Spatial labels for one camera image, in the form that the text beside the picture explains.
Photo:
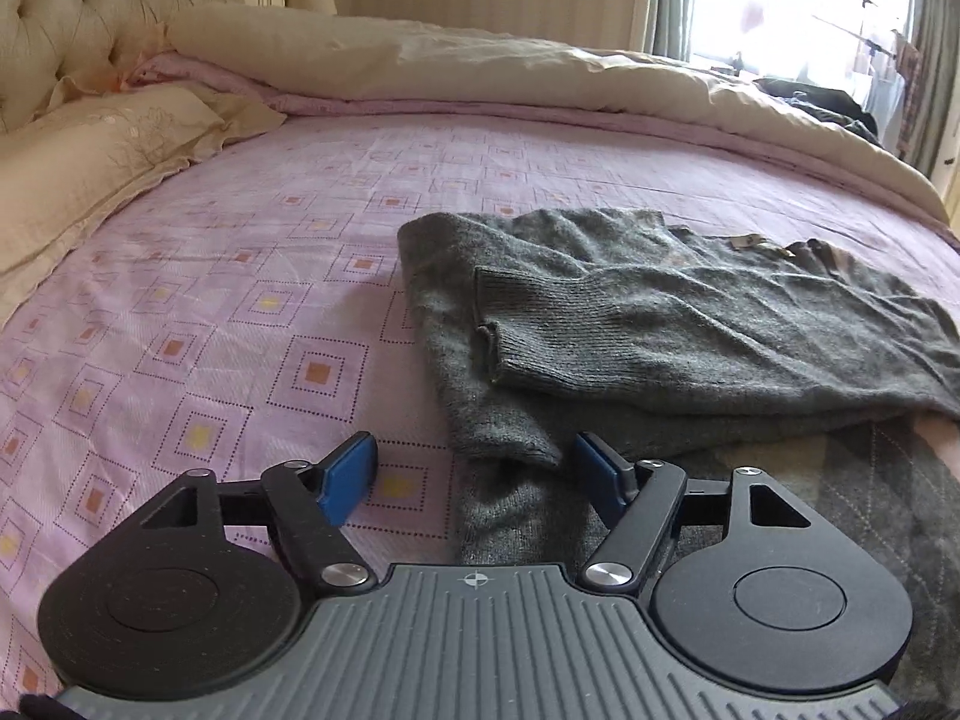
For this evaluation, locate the drying rack with clothes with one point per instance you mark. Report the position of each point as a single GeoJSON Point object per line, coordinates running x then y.
{"type": "Point", "coordinates": [889, 82]}

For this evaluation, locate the beige pillow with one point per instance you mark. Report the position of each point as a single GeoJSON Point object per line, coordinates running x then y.
{"type": "Point", "coordinates": [90, 150]}

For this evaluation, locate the grey-green curtain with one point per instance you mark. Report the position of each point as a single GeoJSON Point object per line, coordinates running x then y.
{"type": "Point", "coordinates": [934, 75]}
{"type": "Point", "coordinates": [671, 0]}

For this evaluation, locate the beige and pink duvet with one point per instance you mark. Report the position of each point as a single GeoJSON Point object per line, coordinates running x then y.
{"type": "Point", "coordinates": [450, 67]}

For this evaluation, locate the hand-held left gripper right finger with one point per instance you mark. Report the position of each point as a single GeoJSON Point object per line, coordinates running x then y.
{"type": "Point", "coordinates": [596, 480]}

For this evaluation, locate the tufted beige headboard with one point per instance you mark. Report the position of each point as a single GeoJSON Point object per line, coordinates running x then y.
{"type": "Point", "coordinates": [75, 15]}

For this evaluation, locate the grey knit sweater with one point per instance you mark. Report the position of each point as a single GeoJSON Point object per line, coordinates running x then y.
{"type": "Point", "coordinates": [675, 330]}

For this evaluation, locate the pink patterned bed sheet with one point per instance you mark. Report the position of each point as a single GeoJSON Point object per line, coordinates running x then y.
{"type": "Point", "coordinates": [225, 277]}

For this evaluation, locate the dark clothes pile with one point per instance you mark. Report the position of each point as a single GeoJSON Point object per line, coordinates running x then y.
{"type": "Point", "coordinates": [825, 105]}

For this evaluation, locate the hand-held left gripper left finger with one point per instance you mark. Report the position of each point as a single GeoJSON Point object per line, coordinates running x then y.
{"type": "Point", "coordinates": [345, 476]}

